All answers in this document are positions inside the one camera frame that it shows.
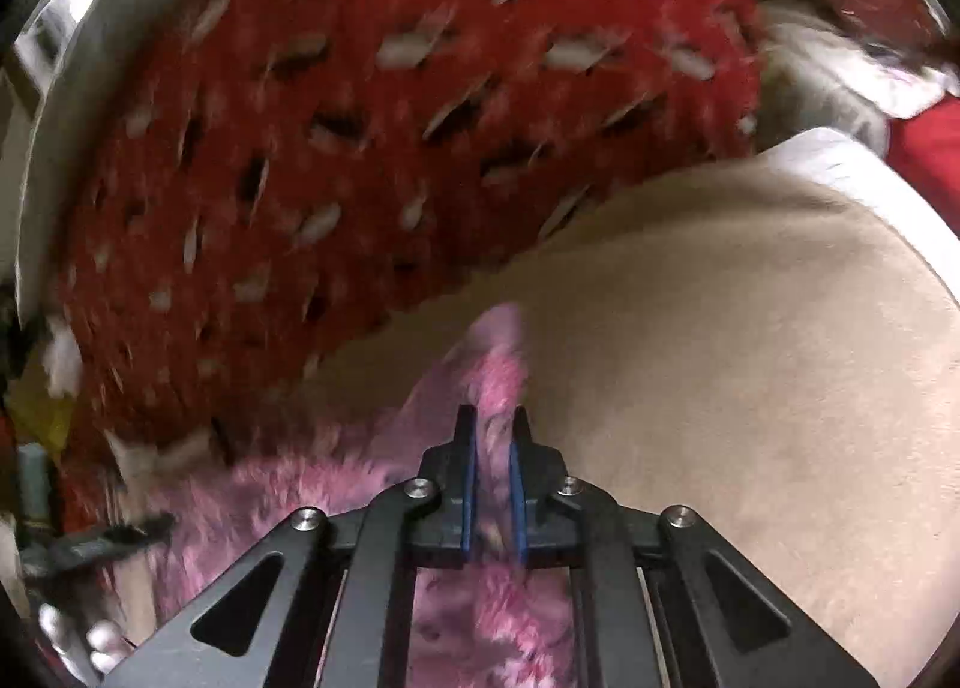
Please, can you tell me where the white plastic bag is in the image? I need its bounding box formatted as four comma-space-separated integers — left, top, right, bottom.
43, 316, 83, 399

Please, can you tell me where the yellow box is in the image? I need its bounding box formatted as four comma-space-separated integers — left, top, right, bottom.
5, 355, 73, 461

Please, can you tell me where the red patterned quilt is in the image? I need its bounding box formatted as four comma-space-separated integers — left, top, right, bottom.
59, 0, 760, 462

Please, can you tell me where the red folded cloth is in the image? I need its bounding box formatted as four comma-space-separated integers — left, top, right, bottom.
887, 98, 960, 235

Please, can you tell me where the grey pillow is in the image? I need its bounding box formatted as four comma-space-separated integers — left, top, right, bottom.
3, 0, 178, 323

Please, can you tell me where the beige fleece blanket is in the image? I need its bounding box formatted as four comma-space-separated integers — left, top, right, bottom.
316, 160, 958, 686

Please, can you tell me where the purple floral shirt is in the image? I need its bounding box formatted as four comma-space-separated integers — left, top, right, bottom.
146, 305, 576, 686

